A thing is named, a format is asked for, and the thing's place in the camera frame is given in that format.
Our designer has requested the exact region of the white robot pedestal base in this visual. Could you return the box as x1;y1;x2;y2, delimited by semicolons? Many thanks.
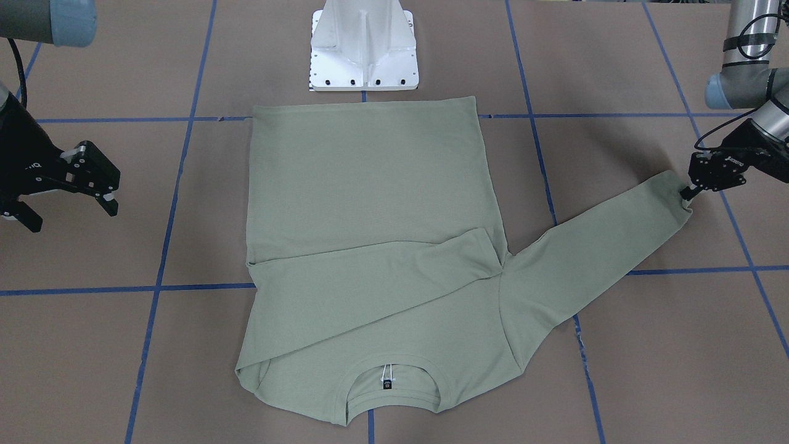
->
308;1;420;92

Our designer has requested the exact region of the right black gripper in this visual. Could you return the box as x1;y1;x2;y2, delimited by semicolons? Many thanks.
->
1;93;121;233

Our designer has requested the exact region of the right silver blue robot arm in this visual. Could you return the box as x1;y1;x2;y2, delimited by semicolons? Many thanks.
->
1;1;121;232

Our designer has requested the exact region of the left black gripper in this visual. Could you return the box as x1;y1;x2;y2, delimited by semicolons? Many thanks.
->
679;118;788;200

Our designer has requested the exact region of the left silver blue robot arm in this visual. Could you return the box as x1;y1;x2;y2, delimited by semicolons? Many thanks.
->
680;1;788;200

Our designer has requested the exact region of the olive green long-sleeve shirt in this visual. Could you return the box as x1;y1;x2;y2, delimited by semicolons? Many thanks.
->
235;96;692;426

